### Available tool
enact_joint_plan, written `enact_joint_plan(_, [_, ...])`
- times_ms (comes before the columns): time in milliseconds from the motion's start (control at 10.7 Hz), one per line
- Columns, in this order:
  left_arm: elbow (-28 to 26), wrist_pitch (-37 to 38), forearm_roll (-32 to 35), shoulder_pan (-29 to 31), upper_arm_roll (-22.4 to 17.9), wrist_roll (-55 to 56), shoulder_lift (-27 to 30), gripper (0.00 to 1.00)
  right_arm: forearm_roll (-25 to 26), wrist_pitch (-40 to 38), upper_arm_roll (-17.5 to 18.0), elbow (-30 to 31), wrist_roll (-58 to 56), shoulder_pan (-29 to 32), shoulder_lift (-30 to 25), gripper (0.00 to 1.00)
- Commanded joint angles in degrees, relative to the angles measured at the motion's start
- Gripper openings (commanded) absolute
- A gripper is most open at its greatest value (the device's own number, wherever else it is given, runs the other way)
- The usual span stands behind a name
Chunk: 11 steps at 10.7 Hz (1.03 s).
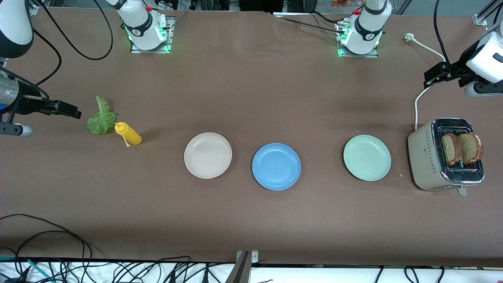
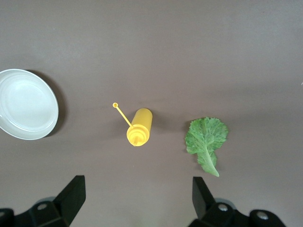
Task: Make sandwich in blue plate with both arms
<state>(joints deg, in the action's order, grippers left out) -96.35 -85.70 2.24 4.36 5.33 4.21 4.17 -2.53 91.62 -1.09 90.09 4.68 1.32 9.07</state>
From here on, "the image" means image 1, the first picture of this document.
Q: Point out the light green round plate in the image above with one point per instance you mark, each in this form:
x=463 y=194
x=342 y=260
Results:
x=367 y=157

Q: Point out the beige chrome toaster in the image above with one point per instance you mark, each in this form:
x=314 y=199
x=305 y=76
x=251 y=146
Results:
x=424 y=157

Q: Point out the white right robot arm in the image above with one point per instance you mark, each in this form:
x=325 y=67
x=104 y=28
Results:
x=137 y=23

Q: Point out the small metal bracket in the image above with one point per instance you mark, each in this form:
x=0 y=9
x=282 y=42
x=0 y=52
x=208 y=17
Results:
x=254 y=256

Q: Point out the blue round plate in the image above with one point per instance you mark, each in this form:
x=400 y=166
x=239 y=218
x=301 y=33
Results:
x=276 y=166

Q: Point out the green lettuce leaf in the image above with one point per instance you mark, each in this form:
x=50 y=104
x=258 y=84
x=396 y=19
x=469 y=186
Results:
x=101 y=120

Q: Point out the grey metal beam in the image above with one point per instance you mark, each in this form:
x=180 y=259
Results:
x=239 y=271

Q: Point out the brown bread slice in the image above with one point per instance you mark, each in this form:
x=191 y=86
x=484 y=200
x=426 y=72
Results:
x=451 y=149
x=471 y=148

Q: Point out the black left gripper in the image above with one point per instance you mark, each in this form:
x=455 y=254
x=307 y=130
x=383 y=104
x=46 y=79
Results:
x=459 y=72

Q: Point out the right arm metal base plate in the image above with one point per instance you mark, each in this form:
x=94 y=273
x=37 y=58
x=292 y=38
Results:
x=135 y=49

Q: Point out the beige round plate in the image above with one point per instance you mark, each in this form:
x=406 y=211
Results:
x=208 y=155

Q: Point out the yellow squeeze bottle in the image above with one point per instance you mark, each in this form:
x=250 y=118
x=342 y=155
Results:
x=131 y=135

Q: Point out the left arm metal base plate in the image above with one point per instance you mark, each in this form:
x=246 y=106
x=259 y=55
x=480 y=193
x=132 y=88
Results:
x=353 y=55

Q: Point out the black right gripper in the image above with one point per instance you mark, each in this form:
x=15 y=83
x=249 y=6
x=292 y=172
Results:
x=26 y=104

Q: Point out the orange snack packet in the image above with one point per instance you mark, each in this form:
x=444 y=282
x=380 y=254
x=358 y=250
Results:
x=344 y=3

